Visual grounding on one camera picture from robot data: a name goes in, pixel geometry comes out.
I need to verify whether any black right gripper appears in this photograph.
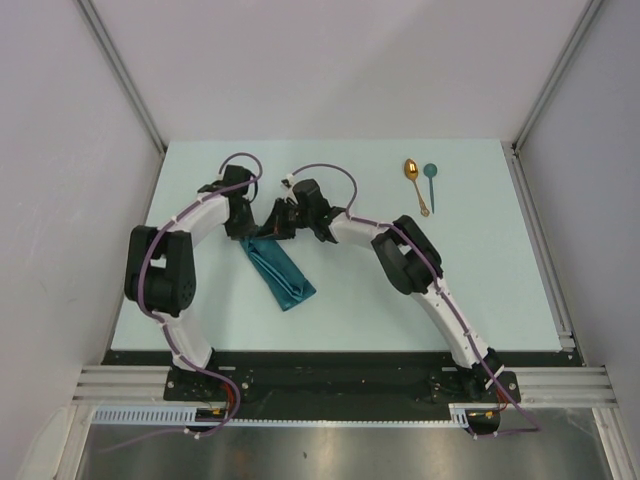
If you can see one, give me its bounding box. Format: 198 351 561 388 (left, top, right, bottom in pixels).
256 198 314 241

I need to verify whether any teal satin napkin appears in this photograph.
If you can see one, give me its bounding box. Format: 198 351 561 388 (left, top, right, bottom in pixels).
240 238 317 312

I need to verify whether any gold metal spoon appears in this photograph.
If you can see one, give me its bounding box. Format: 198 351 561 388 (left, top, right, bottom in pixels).
403 158 430 217

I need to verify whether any teal plastic spoon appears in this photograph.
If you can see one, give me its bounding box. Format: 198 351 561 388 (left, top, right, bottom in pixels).
423 163 438 213

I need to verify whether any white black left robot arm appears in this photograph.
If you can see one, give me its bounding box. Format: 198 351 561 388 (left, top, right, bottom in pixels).
124 164 261 403

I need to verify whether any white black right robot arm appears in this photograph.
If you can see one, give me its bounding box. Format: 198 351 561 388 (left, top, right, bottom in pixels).
258 179 504 401

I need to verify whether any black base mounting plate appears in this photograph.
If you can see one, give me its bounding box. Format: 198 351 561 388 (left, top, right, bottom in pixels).
102 350 582 434

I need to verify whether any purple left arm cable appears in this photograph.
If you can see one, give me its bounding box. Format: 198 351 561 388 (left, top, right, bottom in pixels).
99 152 265 454

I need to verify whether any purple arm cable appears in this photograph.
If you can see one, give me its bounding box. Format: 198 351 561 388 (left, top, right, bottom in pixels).
289 163 544 439
99 152 265 454

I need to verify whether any aluminium front frame rail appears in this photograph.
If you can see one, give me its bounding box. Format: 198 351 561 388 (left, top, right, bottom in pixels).
72 365 618 409

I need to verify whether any white slotted cable duct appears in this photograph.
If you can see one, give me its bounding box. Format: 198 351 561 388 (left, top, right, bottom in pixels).
92 405 469 428

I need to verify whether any left aluminium corner post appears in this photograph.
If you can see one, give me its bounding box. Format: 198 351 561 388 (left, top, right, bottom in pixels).
74 0 168 159

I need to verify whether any aluminium corner post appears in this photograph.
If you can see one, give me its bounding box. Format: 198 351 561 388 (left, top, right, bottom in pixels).
74 0 168 159
511 0 608 155

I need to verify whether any right aluminium side rail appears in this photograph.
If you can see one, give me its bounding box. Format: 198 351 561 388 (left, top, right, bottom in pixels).
501 142 578 351

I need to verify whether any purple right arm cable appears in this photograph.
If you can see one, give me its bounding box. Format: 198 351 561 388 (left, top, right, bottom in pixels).
289 163 544 439

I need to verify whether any right aluminium corner post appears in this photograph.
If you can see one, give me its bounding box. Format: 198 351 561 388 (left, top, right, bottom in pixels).
511 0 608 155

